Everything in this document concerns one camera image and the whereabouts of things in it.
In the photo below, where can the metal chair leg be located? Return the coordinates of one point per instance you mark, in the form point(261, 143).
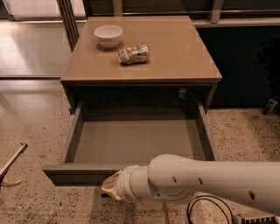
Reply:
point(14, 157)

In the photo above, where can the white ceramic bowl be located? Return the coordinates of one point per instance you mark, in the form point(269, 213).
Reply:
point(108, 36)

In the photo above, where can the crushed drink can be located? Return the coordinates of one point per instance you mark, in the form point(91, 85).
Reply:
point(134, 54)

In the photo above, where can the metal railing frame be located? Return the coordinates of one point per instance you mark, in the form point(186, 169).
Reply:
point(213, 12)

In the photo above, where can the yellow curved foot piece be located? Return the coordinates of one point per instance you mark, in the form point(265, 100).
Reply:
point(7, 184)

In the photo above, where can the grey top drawer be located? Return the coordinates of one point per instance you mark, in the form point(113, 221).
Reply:
point(103, 141)

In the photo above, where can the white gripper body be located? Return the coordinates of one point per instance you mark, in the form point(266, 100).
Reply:
point(127, 183)

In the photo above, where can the brown drawer cabinet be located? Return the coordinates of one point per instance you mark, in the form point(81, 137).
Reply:
point(180, 71)

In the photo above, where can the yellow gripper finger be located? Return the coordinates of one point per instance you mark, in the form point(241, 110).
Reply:
point(109, 186)

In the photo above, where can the grey power strip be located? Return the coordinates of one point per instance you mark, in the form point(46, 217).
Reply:
point(241, 219)

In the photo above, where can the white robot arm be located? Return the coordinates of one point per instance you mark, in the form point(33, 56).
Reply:
point(175, 179)

